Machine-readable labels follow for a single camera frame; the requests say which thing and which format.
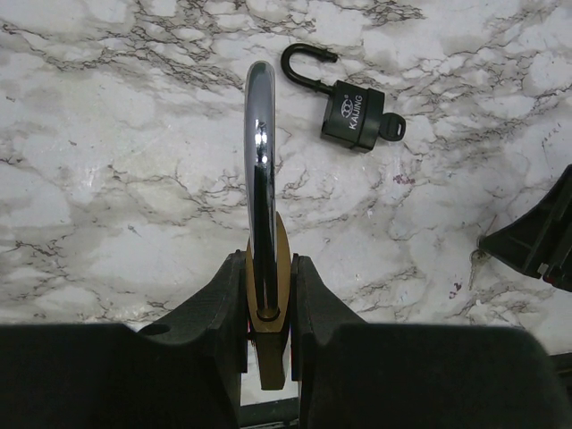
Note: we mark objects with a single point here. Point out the brass padlock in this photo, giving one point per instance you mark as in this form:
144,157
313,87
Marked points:
268,252

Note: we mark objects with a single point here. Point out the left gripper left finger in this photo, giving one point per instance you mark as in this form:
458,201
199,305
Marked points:
181,371

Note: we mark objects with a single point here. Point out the black padlock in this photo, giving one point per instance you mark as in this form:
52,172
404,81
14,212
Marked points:
353,114

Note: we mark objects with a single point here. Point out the small silver key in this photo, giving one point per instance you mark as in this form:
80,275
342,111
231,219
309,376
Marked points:
477,260

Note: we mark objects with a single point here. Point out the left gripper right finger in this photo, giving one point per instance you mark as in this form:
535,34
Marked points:
355,374

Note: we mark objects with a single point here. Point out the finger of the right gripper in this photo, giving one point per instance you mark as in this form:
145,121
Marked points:
538,244

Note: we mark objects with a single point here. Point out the black-headed key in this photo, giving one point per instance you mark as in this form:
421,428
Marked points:
392,127

